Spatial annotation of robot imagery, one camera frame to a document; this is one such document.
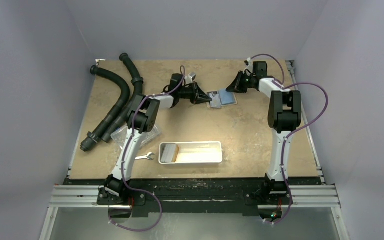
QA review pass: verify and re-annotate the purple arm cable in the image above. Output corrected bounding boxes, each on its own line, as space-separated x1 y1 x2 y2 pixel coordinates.
244 54 330 226
107 65 187 233

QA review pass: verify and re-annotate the silver open-end wrench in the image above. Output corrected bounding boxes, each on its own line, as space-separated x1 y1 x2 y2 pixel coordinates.
135 152 155 161

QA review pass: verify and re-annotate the light patterned credit card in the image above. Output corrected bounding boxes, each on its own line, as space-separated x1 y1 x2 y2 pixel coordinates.
207 91 222 109

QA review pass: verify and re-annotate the white rectangular tray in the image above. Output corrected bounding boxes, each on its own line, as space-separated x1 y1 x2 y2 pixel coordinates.
158 141 223 165

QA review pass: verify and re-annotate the black corrugated hose left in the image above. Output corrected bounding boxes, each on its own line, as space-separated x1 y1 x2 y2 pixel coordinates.
79 64 131 153

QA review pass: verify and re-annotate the black corrugated hose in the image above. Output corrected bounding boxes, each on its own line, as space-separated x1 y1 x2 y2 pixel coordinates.
79 64 131 153
101 52 145 144

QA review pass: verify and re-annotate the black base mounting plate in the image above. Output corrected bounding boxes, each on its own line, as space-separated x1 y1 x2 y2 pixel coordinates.
62 177 323 218

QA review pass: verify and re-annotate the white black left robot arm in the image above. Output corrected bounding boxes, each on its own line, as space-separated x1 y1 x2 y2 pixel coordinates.
103 72 212 205

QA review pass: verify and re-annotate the black corrugated hose right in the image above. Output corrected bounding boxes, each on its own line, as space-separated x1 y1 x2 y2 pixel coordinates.
101 52 145 144

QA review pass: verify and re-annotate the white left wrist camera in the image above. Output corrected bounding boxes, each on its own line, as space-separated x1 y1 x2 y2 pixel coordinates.
184 72 197 85

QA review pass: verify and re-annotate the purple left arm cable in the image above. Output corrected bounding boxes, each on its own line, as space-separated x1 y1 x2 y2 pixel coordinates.
107 65 187 233

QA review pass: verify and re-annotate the clear plastic bag of screws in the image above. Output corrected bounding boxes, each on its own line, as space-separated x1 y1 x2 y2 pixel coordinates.
111 125 162 150

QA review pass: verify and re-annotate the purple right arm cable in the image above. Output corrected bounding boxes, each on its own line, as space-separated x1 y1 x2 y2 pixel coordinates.
244 54 330 226

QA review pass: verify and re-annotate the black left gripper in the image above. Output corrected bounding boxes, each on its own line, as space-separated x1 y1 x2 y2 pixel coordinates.
178 82 212 106

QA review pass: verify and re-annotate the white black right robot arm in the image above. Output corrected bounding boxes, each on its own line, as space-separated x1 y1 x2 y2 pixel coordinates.
226 58 302 204

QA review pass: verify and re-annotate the grey credit card stack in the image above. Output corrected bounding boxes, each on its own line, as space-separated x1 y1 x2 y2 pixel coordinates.
160 144 180 163

